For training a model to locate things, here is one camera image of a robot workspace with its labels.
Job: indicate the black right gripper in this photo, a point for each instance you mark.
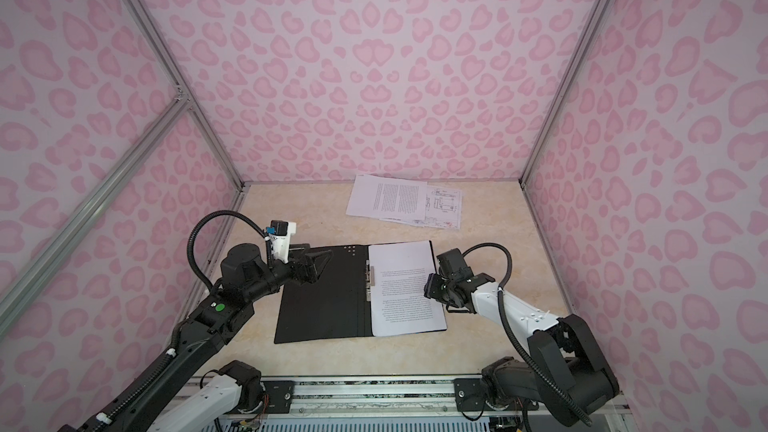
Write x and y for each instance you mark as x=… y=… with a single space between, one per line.
x=430 y=289

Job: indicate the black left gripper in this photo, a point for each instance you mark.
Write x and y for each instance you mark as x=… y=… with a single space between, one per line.
x=311 y=274

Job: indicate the orange and black folder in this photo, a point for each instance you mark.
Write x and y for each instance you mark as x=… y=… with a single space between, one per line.
x=337 y=306

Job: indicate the large text paper sheet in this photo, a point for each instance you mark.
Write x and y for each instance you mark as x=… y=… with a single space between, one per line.
x=399 y=274

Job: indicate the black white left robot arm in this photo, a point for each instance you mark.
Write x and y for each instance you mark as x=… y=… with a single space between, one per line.
x=246 y=278

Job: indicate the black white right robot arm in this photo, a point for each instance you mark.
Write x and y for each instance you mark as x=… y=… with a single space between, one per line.
x=558 y=361

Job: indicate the technical drawing paper sheet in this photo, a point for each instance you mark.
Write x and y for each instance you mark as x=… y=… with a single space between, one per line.
x=443 y=209

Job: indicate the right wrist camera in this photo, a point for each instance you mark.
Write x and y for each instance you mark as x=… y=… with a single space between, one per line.
x=453 y=267

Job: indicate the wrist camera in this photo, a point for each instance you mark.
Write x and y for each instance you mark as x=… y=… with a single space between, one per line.
x=280 y=234
x=453 y=267

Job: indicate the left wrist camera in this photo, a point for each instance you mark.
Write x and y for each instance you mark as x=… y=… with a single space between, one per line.
x=280 y=234

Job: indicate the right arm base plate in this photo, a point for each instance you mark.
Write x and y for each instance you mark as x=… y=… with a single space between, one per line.
x=478 y=394

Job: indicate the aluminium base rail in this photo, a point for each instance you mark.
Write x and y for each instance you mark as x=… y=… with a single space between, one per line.
x=345 y=403

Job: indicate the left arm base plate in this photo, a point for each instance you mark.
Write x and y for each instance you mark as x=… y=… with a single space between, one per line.
x=270 y=397

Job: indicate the diagonal aluminium frame bar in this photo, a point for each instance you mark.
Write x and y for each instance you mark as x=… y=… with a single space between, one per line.
x=39 y=271

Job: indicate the aluminium corner frame post left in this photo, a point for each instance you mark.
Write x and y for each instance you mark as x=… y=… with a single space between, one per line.
x=169 y=64

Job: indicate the aluminium corner frame post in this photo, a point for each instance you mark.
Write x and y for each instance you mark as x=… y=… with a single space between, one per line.
x=169 y=64
x=594 y=21

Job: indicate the aluminium corner frame post right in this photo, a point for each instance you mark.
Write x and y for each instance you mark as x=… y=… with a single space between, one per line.
x=594 y=21

